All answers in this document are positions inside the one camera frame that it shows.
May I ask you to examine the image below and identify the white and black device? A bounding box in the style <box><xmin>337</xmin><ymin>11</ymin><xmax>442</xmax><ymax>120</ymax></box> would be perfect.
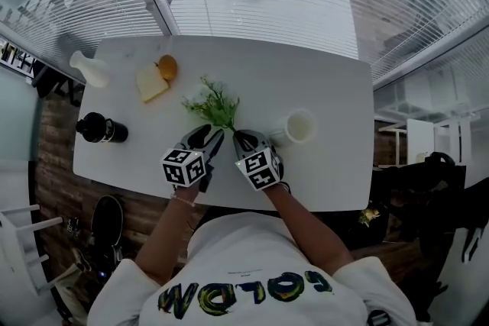
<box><xmin>460</xmin><ymin>227</ymin><xmax>484</xmax><ymax>264</ymax></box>

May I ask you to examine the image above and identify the thin wrist bracelet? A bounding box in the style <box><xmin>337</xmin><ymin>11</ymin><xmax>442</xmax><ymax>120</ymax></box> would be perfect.
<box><xmin>170</xmin><ymin>193</ymin><xmax>196</xmax><ymax>208</ymax></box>

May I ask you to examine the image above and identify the bread slice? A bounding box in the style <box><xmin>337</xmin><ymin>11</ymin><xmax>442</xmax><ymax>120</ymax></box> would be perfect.
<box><xmin>135</xmin><ymin>62</ymin><xmax>171</xmax><ymax>105</ymax></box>

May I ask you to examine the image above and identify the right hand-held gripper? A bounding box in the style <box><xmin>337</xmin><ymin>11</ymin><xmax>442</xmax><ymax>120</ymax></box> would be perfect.
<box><xmin>232</xmin><ymin>130</ymin><xmax>286</xmax><ymax>191</ymax></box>

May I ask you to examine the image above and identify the person's left forearm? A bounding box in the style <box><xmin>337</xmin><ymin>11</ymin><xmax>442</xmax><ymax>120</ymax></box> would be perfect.
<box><xmin>134</xmin><ymin>185</ymin><xmax>199</xmax><ymax>286</ymax></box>

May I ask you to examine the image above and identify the white metal rack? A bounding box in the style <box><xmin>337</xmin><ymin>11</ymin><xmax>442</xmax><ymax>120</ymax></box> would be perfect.
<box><xmin>377</xmin><ymin>118</ymin><xmax>474</xmax><ymax>167</ymax></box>

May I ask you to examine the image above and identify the pale green flowers bunch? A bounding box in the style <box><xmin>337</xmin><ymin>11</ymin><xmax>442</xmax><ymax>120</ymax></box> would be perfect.
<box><xmin>181</xmin><ymin>75</ymin><xmax>241</xmax><ymax>133</ymax></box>

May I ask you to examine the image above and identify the black drink bottle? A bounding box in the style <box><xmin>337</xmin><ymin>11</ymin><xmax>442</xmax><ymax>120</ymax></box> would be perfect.
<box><xmin>75</xmin><ymin>111</ymin><xmax>129</xmax><ymax>144</ymax></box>

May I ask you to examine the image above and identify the white rose stem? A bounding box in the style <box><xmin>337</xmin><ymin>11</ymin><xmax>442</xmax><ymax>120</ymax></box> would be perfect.
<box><xmin>358</xmin><ymin>206</ymin><xmax>381</xmax><ymax>228</ymax></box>

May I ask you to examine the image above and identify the person's right forearm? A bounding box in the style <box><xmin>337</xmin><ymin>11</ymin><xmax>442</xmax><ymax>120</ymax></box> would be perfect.
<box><xmin>263</xmin><ymin>185</ymin><xmax>355</xmax><ymax>274</ymax></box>

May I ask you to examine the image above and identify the white table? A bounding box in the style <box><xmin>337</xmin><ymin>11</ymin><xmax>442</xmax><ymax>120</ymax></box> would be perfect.
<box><xmin>72</xmin><ymin>34</ymin><xmax>375</xmax><ymax>213</ymax></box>

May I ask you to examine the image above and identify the white stool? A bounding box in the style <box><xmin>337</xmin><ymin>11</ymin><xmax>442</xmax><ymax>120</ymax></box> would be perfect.
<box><xmin>0</xmin><ymin>204</ymin><xmax>64</xmax><ymax>297</ymax></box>

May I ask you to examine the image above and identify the white ribbed vase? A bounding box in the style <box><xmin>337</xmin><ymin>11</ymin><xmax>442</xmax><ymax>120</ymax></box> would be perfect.
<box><xmin>269</xmin><ymin>108</ymin><xmax>318</xmax><ymax>148</ymax></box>

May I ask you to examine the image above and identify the black office chair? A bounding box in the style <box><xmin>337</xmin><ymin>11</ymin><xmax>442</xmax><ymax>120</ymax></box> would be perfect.
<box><xmin>351</xmin><ymin>152</ymin><xmax>467</xmax><ymax>253</ymax></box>

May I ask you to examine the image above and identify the person's white printed t-shirt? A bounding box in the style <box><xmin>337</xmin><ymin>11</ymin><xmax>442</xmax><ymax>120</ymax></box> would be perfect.
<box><xmin>87</xmin><ymin>211</ymin><xmax>417</xmax><ymax>326</ymax></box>

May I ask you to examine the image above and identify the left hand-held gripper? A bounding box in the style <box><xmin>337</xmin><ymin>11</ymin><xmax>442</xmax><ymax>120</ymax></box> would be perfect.
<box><xmin>160</xmin><ymin>124</ymin><xmax>225</xmax><ymax>192</ymax></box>

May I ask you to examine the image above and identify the orange fruit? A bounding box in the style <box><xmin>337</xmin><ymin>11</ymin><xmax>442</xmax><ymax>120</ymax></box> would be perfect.
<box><xmin>157</xmin><ymin>54</ymin><xmax>179</xmax><ymax>81</ymax></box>

